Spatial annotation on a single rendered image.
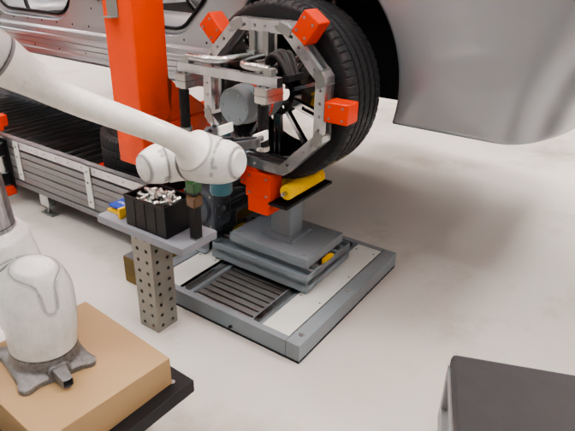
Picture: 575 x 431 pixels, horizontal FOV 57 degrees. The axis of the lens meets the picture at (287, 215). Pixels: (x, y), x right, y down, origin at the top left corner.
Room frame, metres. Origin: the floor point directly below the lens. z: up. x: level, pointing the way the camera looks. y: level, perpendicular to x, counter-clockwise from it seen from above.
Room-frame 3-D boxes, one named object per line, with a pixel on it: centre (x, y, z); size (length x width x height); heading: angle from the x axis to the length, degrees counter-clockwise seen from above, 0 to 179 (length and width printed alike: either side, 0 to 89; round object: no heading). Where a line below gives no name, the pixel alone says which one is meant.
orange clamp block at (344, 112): (1.75, -0.17, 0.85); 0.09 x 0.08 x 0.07; 56
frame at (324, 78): (1.92, 0.10, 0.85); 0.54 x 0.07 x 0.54; 56
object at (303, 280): (2.08, 0.02, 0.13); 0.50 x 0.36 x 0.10; 56
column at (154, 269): (1.70, 0.49, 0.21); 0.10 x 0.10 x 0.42; 56
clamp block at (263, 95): (1.66, 0.07, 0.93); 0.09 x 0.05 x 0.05; 146
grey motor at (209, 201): (2.26, 0.28, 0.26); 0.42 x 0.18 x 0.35; 146
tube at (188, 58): (1.88, 0.25, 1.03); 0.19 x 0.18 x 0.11; 146
